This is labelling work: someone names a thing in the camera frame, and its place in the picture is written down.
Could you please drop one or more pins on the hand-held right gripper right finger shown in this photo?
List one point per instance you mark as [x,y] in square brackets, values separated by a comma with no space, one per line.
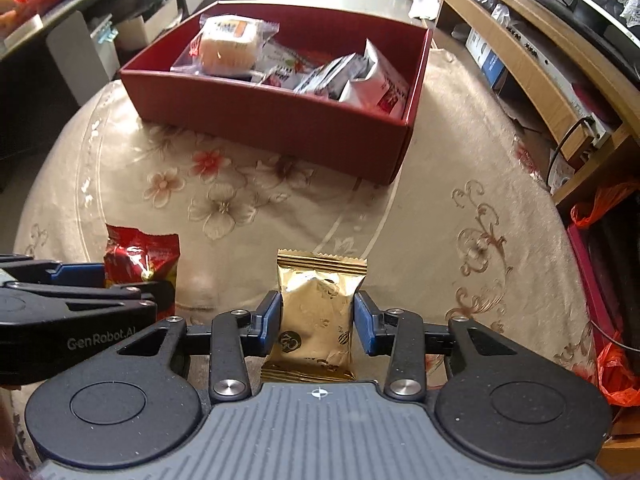
[365,330]

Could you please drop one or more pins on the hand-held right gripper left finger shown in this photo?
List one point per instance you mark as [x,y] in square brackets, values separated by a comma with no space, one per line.
[270,325]

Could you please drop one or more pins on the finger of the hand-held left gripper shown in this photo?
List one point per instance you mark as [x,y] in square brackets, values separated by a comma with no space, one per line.
[75,272]
[85,292]

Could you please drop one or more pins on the gold foil snack packet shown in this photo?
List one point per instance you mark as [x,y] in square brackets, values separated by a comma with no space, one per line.
[315,310]

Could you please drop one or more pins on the red foil snack packet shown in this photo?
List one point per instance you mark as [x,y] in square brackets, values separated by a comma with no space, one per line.
[140,255]

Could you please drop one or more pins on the red cardboard box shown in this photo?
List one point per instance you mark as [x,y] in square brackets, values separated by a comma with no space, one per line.
[275,120]

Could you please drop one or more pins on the white noodle snack packet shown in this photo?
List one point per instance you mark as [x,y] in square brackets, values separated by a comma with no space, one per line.
[385,85]

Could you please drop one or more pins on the white date snack packet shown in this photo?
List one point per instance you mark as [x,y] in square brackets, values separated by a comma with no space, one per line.
[282,72]

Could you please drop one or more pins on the silver foil snack packet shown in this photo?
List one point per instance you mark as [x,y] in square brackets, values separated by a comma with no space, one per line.
[325,77]

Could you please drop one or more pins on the steamed cake clear packet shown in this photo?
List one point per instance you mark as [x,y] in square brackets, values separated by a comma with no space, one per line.
[225,45]

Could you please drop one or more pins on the beige floral tablecloth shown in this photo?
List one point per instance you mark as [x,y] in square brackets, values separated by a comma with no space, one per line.
[450,185]

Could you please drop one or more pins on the dark long side table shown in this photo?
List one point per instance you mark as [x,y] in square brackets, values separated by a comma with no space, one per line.
[80,60]

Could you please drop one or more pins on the orange plastic bag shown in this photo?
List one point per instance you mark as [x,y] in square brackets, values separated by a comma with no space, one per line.
[600,200]
[615,375]

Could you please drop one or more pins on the open cardboard box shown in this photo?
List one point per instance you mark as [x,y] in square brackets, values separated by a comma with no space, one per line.
[150,22]

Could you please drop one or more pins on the blue white box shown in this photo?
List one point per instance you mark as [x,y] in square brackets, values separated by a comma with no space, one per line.
[487,57]

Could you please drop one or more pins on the wooden television stand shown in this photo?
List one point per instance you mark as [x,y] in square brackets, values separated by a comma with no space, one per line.
[525,50]

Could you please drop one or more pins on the white shopping bag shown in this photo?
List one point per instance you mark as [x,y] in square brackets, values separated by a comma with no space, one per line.
[424,5]

